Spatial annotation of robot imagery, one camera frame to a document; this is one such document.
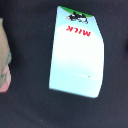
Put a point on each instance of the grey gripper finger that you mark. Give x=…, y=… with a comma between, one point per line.
x=5, y=59

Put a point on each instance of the light blue milk carton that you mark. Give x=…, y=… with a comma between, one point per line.
x=77, y=62

